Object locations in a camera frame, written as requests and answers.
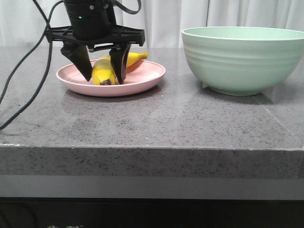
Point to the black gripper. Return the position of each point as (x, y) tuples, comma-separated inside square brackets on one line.
[(93, 25)]

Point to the yellow banana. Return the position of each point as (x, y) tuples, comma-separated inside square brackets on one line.
[(103, 73)]

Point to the pink plate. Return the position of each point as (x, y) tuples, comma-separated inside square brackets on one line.
[(141, 76)]

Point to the green bowl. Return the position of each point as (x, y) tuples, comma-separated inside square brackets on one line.
[(242, 61)]

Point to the white curtain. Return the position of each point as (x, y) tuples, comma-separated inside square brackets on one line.
[(21, 23)]

